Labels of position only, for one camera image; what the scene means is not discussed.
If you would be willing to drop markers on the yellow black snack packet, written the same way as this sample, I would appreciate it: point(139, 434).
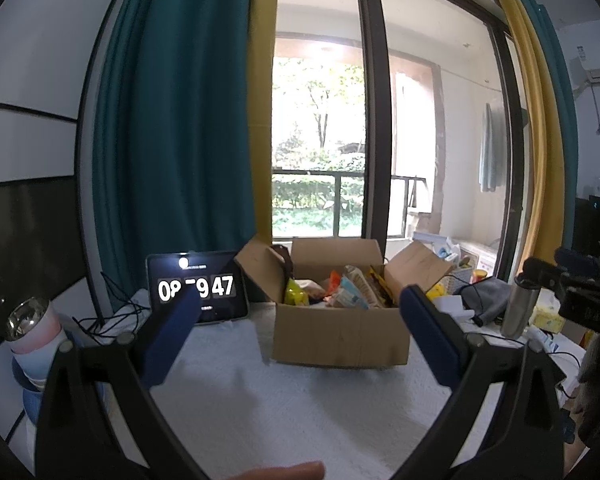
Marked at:
point(380, 285)

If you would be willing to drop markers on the black monitor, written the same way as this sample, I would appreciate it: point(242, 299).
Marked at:
point(597, 225)

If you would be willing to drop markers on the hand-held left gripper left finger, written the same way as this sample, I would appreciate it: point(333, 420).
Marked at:
point(172, 330)

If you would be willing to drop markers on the yellow tissue pack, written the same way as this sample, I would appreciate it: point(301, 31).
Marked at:
point(547, 317)

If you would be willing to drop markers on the yellow red canister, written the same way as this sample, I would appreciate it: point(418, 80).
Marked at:
point(480, 276)

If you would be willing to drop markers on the person's right forearm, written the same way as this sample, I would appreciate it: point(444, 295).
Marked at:
point(597, 375)

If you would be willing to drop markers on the tablet clock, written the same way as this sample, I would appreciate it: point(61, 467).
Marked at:
point(220, 287)

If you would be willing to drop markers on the beige storage box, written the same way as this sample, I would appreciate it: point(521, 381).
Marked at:
point(480, 255)

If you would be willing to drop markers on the balcony railing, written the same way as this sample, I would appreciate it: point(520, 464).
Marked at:
point(336, 205)

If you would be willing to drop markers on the clear grey snack packet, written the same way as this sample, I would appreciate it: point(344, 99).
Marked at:
point(314, 290)

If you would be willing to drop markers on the yellow chip packet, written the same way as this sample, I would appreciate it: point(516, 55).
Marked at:
point(296, 294)

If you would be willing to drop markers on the cardboard box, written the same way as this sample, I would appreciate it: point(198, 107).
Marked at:
point(340, 335)

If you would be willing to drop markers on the purple snack packet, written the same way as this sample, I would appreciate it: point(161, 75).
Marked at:
point(283, 260)

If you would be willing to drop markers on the yellow curtain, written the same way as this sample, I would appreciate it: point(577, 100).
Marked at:
point(262, 110)
point(530, 110)

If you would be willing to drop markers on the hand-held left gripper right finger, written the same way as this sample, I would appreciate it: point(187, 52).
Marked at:
point(430, 335)

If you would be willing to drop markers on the orange snack packet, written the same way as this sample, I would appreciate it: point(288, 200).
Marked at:
point(334, 280)

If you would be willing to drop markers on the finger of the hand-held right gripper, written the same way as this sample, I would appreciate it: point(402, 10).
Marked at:
point(577, 260)
point(540, 270)

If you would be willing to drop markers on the pink white thermos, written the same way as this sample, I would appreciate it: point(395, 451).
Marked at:
point(32, 345)

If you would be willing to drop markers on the blue plastic tub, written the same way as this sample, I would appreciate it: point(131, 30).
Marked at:
point(27, 405)

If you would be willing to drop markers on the light blue white snack packet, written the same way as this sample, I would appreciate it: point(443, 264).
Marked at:
point(352, 296)

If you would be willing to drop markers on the white air conditioner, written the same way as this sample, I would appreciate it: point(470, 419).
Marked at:
point(597, 67)

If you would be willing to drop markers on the grey cloth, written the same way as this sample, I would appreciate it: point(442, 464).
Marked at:
point(485, 295)

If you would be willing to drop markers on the hanging light blue towel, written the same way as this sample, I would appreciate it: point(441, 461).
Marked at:
point(491, 150)

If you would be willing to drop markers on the steel thermos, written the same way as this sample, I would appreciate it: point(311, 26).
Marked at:
point(517, 310)

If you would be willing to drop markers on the teal curtain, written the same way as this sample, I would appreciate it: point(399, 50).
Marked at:
point(562, 110)
point(180, 110)

